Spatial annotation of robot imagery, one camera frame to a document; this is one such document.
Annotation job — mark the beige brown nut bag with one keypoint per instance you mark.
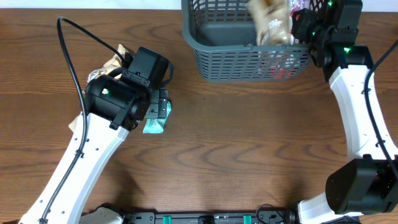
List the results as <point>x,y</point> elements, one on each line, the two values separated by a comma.
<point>73,124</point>

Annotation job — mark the teal wet wipes pack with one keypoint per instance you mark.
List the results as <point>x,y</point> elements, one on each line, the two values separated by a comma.
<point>156,126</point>

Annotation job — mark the beige nut snack bag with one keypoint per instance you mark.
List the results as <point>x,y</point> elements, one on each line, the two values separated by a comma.
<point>271,20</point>

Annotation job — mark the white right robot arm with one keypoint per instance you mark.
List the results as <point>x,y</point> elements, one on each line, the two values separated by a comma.
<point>367,184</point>

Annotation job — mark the grey plastic basket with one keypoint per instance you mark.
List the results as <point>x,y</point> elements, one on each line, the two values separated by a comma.
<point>223,38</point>

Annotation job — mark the crumpled beige snack bag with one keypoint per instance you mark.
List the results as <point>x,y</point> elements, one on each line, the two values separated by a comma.
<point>110,65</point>

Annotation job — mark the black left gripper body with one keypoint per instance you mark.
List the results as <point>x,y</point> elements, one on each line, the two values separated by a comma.
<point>157,108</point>

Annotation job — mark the tissue pack multipack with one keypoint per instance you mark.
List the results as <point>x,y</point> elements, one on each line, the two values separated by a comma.
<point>296,5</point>

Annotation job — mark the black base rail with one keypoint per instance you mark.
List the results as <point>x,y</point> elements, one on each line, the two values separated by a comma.
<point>217,217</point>

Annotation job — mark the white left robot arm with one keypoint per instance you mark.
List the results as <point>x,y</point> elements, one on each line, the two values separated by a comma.
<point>113,109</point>

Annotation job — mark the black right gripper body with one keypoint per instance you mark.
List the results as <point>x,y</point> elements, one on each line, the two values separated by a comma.
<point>310,30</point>

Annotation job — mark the orange capped snack tube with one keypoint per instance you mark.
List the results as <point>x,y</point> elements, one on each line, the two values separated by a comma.
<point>282,67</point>

